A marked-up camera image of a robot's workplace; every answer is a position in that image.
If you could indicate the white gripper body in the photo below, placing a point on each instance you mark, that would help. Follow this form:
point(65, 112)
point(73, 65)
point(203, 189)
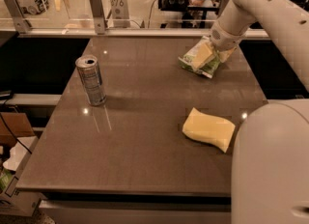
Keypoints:
point(225, 40)

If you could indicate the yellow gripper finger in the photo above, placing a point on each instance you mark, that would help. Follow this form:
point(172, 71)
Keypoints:
point(225, 55)
point(204, 54)

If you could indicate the green jalapeno chip bag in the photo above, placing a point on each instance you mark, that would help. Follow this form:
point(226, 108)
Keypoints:
point(209, 68)

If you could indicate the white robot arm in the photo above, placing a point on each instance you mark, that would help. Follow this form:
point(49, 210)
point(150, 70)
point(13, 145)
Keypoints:
point(270, 167)

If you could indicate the silver redbull can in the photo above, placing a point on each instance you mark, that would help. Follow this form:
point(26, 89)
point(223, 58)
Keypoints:
point(89, 73)

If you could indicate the yellow sponge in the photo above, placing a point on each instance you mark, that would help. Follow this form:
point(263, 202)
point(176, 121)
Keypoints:
point(209, 129)

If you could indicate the white numbered pillar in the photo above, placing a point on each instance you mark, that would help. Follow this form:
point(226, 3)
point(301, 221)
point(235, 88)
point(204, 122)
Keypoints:
point(120, 14)

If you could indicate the cardboard box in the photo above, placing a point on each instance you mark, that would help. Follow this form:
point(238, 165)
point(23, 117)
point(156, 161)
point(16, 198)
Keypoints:
point(14, 125)

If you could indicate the white box with papers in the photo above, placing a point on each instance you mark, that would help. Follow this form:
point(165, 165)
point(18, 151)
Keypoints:
point(12, 200)

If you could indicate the middle metal bracket post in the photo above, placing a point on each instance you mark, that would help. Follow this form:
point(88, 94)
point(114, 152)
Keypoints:
point(98, 16)

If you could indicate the left metal bracket post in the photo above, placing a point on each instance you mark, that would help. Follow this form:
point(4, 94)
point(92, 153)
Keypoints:
point(21, 25)

